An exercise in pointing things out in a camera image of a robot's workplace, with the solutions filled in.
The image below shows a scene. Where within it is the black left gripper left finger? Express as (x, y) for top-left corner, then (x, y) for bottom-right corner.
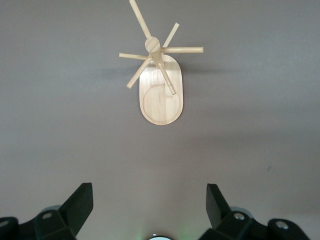
(32, 182), (95, 240)

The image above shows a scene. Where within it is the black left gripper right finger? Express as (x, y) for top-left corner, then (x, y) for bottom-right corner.
(199, 183), (270, 240)

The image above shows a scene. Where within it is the wooden cup rack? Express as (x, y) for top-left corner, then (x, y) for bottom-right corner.
(118, 0), (205, 127)

